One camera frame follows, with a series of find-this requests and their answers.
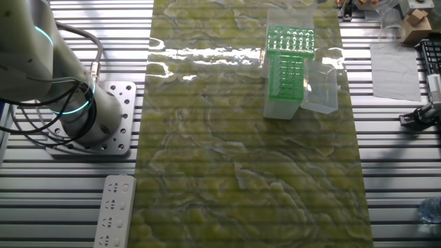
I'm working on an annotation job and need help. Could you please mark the green rack pipette tip box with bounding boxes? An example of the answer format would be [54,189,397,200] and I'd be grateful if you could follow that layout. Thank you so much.
[263,51,340,121]
[260,7,316,76]

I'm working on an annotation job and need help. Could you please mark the green marble pattern mat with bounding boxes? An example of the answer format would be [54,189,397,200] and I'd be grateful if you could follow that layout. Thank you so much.
[127,0,375,248]

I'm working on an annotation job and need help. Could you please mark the white power strip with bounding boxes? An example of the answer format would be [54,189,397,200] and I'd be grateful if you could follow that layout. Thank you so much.
[93,174,138,248]

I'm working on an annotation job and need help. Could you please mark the black tool at right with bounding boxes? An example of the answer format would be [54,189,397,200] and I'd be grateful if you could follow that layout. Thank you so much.
[398,101,441,132]

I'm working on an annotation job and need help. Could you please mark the clear plastic cup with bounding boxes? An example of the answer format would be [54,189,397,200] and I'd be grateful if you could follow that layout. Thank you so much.
[377,6,407,43]

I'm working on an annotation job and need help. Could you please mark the white vented device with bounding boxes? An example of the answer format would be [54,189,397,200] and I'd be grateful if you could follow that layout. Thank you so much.
[427,74,441,104]

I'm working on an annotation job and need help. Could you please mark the brown cardboard carton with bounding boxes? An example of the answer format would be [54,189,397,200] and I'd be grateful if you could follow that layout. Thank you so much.
[401,16,433,45]

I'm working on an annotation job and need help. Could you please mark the black keyboard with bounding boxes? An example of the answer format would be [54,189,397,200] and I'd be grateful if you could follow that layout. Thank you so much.
[418,38,441,75]

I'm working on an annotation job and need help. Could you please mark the small cardboard cube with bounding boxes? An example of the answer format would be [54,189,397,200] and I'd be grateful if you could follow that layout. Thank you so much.
[406,8,429,25]

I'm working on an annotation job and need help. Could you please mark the clear water bottle blue cap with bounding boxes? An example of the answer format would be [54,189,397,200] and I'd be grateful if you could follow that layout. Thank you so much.
[418,196,441,225]

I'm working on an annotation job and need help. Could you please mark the grey metal box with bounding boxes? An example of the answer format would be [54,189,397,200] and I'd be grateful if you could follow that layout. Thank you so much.
[408,0,435,10]

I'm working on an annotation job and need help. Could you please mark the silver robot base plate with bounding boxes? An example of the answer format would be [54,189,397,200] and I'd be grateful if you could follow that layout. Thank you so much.
[46,81,138,156]

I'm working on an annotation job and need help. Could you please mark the black cable at arm base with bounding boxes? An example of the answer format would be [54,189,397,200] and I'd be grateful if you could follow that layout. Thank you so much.
[0,74,99,147]

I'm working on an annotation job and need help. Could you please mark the grey cable with metal plug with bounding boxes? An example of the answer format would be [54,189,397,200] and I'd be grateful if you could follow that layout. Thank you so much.
[54,21,104,85]

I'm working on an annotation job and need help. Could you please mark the black corner bracket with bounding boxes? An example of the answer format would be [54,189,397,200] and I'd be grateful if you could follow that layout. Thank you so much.
[342,1,354,22]

